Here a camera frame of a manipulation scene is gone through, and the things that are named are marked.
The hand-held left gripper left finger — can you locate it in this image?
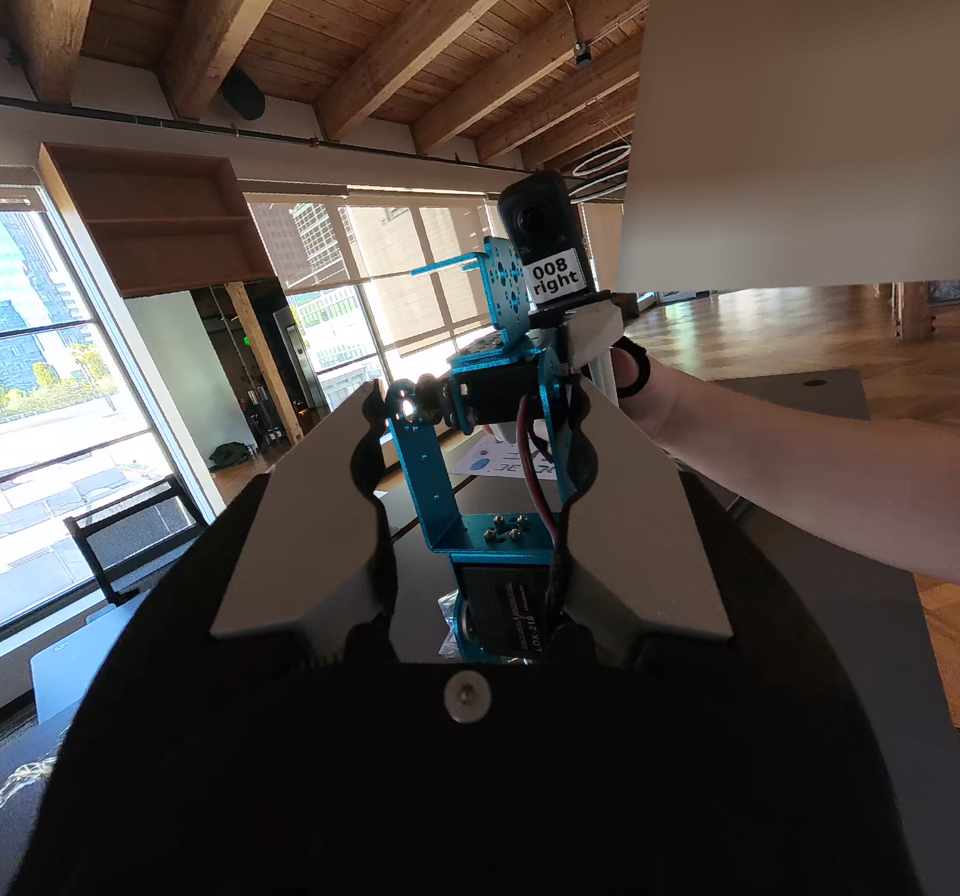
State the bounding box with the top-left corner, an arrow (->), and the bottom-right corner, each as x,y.
208,378 -> 397,657

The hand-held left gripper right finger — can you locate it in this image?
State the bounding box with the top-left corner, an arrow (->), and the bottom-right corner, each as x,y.
558,378 -> 733,651

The blue toy robot arm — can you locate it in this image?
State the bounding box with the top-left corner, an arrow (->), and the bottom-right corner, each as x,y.
382,234 -> 601,666

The person's right forearm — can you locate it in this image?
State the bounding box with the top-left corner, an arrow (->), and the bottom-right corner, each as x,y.
660,374 -> 960,587

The black desk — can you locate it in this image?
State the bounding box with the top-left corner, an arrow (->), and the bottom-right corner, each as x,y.
0,367 -> 960,896

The person's right hand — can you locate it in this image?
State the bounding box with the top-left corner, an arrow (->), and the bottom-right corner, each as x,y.
611,348 -> 681,455

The printed paper sheet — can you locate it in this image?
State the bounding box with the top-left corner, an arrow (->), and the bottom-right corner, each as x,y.
448,434 -> 562,479

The small clear plastic bag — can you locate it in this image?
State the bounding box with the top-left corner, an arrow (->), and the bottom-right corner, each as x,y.
437,587 -> 461,659

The black chair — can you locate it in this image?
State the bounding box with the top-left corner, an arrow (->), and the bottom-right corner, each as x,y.
63,474 -> 210,607

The large window with roller blinds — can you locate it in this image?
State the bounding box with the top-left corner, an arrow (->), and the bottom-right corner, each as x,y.
246,194 -> 597,387

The large bare window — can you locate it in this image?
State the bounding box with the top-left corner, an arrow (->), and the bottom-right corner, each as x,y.
0,187 -> 215,638

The black ceiling speaker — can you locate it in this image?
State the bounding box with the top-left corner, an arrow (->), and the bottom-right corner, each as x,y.
219,68 -> 267,122

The crumpled clear plastic bag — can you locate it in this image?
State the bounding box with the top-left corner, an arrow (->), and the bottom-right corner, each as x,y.
0,752 -> 60,811

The servo cable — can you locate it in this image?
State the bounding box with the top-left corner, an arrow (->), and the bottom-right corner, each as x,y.
516,395 -> 565,546

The wooden post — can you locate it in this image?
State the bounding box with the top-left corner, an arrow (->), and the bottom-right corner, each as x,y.
892,281 -> 940,343
224,281 -> 306,442

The wooden wall shelf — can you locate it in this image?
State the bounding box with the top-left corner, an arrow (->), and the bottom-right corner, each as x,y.
37,142 -> 277,299

